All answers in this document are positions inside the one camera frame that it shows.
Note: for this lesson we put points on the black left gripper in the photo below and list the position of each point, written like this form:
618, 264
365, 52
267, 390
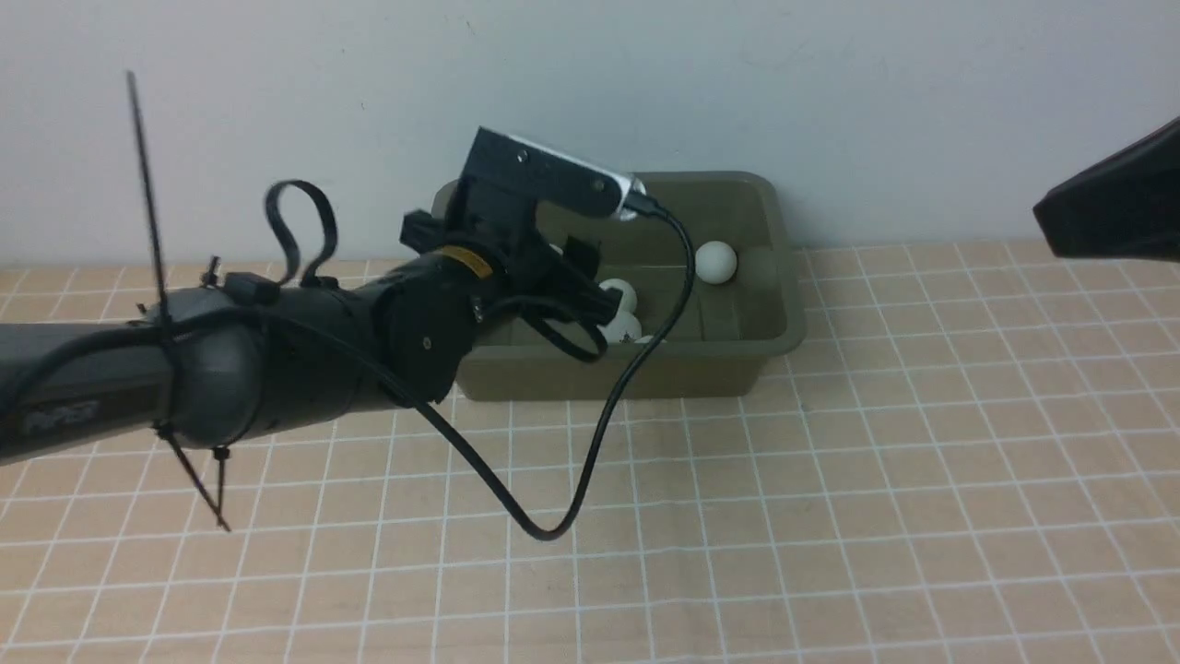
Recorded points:
511, 271

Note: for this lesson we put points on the white ping-pong ball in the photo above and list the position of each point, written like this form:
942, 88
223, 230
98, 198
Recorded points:
623, 328
715, 262
628, 297

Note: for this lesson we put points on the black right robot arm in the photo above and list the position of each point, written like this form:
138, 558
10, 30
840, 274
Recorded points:
1125, 207

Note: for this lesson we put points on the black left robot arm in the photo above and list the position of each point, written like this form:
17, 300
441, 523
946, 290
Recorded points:
252, 358

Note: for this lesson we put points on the olive green plastic bin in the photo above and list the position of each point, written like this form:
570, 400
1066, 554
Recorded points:
723, 340

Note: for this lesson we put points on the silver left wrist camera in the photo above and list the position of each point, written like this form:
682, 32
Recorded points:
506, 177

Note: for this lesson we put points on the black cable tie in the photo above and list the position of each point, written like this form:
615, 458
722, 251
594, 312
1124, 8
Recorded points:
163, 428

